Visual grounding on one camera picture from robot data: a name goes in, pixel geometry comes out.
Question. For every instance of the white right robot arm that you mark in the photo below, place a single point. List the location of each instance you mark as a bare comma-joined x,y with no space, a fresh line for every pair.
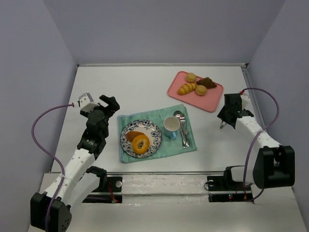
268,164

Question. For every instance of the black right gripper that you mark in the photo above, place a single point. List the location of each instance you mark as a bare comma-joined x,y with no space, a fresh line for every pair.
228,116

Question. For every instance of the striped yellow bread roll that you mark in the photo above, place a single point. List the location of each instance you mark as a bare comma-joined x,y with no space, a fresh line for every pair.
186,88

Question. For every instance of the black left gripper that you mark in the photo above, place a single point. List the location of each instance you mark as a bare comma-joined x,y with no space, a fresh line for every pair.
106,105

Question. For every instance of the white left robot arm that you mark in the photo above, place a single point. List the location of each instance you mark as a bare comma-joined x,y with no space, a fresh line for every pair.
51,211

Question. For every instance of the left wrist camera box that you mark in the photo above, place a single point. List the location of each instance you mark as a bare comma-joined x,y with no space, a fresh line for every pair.
85,103

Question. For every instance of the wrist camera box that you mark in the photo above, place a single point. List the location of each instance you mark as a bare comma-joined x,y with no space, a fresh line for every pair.
245,100
85,103

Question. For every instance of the round beige bun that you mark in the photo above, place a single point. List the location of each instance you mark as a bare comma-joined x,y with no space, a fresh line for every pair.
191,77
201,90

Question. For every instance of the orange-brown pastry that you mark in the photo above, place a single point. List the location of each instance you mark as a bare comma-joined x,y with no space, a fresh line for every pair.
133,134

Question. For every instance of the silver spoon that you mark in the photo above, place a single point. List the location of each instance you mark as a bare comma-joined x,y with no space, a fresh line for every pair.
178,115

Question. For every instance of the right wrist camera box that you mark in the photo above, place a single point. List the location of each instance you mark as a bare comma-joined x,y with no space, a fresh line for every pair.
245,100

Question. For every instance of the light blue mug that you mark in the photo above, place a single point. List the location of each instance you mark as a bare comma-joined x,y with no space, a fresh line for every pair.
171,127

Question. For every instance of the pink plastic tray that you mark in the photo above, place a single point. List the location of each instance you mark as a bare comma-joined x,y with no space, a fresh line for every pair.
209,102

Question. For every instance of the blue floral ceramic plate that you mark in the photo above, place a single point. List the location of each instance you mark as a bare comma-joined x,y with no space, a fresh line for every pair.
150,129

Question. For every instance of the silver fork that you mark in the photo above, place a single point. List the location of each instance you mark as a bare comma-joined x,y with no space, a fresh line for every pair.
183,124

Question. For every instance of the yellow ring donut bread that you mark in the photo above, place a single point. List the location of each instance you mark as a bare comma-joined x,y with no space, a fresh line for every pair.
140,144

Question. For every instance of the round beige bun far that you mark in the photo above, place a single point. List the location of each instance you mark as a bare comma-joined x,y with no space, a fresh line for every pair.
191,77

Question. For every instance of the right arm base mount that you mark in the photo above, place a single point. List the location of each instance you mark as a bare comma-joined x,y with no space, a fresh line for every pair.
222,188

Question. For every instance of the stainless steel tongs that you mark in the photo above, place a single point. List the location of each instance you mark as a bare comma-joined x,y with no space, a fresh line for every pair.
222,125

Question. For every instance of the dark chocolate croissant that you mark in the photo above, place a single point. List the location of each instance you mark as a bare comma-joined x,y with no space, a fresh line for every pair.
207,83

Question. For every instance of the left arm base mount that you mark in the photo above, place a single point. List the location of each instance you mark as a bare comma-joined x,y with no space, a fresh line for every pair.
111,192

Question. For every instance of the round beige bun near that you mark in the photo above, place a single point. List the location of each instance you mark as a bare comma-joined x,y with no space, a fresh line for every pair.
201,90

